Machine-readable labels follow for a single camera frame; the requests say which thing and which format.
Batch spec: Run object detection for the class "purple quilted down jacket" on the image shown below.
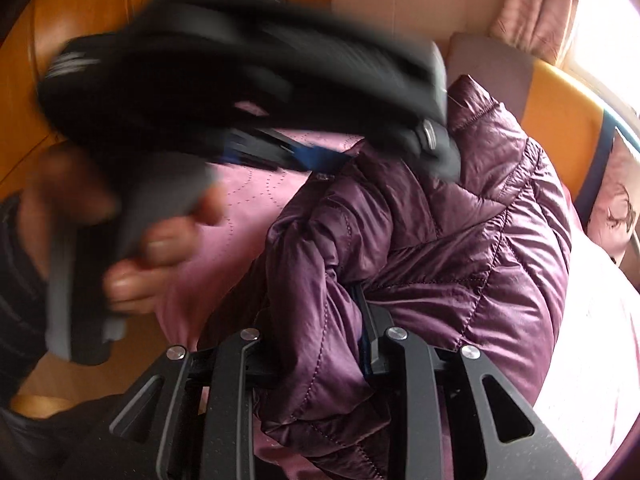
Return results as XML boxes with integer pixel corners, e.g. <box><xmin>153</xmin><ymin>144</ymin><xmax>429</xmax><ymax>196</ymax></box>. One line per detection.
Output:
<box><xmin>244</xmin><ymin>76</ymin><xmax>572</xmax><ymax>479</ymax></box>

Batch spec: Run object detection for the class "left forearm dark sleeve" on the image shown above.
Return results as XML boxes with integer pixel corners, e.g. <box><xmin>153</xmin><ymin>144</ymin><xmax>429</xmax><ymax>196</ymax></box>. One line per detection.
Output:
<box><xmin>0</xmin><ymin>194</ymin><xmax>47</xmax><ymax>408</ymax></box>

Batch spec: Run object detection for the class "person's left hand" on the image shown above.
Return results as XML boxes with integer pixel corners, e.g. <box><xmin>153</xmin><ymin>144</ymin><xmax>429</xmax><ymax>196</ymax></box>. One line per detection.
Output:
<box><xmin>22</xmin><ymin>144</ymin><xmax>227</xmax><ymax>316</ymax></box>

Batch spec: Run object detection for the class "pink bed cover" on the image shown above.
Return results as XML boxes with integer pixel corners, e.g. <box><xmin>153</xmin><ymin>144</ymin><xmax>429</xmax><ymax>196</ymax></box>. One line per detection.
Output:
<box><xmin>154</xmin><ymin>102</ymin><xmax>640</xmax><ymax>480</ymax></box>

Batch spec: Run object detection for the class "white deer print pillow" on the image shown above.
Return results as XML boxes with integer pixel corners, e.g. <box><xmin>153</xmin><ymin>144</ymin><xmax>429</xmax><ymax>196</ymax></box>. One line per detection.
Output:
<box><xmin>587</xmin><ymin>128</ymin><xmax>640</xmax><ymax>266</ymax></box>

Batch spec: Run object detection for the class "pink left curtain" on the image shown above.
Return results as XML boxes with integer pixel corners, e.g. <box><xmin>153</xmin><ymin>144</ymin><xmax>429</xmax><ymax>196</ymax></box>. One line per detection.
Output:
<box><xmin>489</xmin><ymin>0</ymin><xmax>579</xmax><ymax>66</ymax></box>

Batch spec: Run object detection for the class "grey yellow blue headboard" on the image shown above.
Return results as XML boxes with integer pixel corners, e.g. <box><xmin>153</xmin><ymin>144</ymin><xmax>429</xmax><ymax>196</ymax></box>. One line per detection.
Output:
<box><xmin>446</xmin><ymin>32</ymin><xmax>639</xmax><ymax>223</ymax></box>

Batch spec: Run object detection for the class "window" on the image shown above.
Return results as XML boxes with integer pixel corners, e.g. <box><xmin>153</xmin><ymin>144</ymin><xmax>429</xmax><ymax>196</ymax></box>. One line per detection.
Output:
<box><xmin>565</xmin><ymin>0</ymin><xmax>639</xmax><ymax>119</ymax></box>

